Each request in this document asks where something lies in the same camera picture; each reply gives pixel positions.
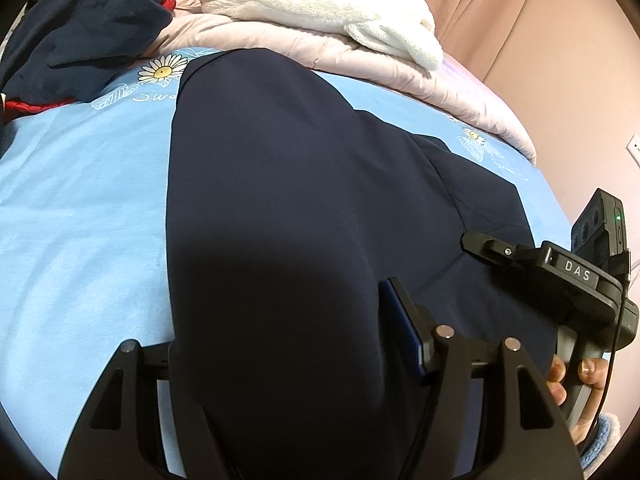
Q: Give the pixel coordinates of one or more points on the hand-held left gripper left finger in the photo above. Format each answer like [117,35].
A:
[137,410]

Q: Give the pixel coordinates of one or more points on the navy zip jacket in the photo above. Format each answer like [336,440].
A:
[300,235]

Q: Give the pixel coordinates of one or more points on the blue floral bedsheet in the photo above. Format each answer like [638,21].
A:
[85,210]

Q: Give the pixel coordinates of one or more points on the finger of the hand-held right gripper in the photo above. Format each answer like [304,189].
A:
[492,249]

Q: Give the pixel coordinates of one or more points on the white fluffy blanket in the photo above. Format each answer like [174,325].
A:
[300,0]

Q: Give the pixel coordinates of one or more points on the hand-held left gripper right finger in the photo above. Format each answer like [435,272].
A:
[400,330]

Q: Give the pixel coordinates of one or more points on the navy crumpled garment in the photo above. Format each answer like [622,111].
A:
[85,30]

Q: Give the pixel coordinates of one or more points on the person's right hand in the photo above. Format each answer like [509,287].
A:
[556,375]

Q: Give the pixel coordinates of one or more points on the pale pink quilt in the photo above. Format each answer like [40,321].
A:
[390,80]

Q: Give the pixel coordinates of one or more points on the white wall socket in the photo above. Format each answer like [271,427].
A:
[635,149]

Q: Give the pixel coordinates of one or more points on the blue and white fluffy rug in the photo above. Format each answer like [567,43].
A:
[602,435]

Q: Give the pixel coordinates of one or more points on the pink curtain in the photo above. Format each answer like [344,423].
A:
[500,15]

